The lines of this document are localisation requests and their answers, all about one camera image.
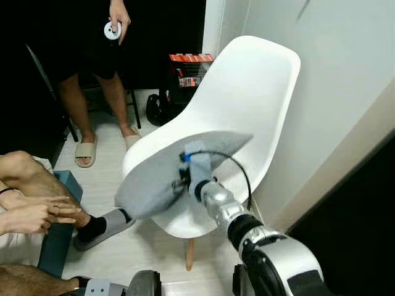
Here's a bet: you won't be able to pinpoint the black metal stool leg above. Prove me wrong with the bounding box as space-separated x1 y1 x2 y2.
127 89 142 130

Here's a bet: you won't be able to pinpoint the grey slipper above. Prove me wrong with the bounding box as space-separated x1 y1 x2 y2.
74 208 137 252

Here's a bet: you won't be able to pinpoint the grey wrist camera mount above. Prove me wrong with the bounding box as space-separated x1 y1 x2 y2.
83 277 128 296
183 145 214 187

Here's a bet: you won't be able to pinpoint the teal box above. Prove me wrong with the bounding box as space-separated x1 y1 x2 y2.
37 171 85 278

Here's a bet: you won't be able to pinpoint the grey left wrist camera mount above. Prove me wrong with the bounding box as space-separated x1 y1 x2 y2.
83 277 128 296

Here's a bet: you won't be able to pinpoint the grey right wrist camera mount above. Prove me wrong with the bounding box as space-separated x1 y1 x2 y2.
183 145 214 187

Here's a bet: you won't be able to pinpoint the red and black box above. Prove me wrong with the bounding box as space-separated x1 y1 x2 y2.
168 54 216 107

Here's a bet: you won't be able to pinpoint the black tripod leg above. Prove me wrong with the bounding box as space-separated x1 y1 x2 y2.
25 43 78 143

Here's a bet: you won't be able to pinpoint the white shell chair wooden legs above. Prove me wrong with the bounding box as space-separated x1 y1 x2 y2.
122 35 302 272

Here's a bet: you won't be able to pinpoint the seated person hand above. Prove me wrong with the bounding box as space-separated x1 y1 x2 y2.
0 207 62 235
6 196 81 215

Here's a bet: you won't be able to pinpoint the bare hairy leg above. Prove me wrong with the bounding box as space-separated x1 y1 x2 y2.
0 264 82 296

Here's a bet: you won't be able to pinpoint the seated person leg black sock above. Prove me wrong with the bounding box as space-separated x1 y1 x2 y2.
0 151 109 242

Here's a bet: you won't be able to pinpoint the beige slipper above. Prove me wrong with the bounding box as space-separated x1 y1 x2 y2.
75 137 98 168
123 129 144 150

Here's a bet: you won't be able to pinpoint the white round controller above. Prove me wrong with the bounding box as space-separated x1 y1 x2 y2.
104 22 122 41

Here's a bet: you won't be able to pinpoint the standing person in black shorts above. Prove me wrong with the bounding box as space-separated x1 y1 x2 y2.
25 0 146 146

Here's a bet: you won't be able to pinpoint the standing person hand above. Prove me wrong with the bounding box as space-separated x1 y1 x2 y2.
109 0 131 45

